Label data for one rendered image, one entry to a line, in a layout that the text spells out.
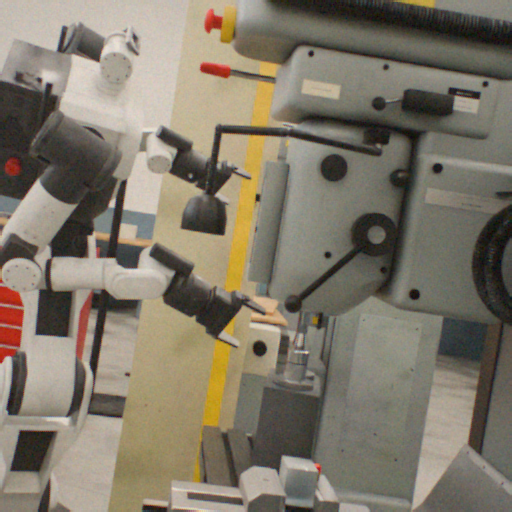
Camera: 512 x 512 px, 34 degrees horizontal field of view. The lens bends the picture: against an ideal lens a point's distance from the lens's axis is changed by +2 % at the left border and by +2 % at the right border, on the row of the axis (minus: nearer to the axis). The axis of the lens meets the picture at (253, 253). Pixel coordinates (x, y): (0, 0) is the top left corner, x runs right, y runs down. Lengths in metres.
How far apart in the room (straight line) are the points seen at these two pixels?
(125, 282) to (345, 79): 0.67
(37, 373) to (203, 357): 1.38
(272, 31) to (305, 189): 0.25
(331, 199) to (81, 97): 0.65
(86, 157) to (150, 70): 8.92
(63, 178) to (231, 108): 1.59
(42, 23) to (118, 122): 8.99
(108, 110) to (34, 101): 0.14
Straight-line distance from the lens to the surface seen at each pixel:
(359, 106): 1.34
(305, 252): 1.34
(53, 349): 1.92
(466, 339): 11.23
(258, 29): 1.33
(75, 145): 1.62
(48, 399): 1.91
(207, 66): 1.53
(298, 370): 1.77
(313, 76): 1.33
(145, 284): 1.73
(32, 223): 1.71
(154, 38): 10.59
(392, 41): 1.35
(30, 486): 2.11
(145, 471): 3.31
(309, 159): 1.35
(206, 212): 1.28
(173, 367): 3.21
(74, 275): 1.77
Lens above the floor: 1.46
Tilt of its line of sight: 3 degrees down
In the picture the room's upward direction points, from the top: 9 degrees clockwise
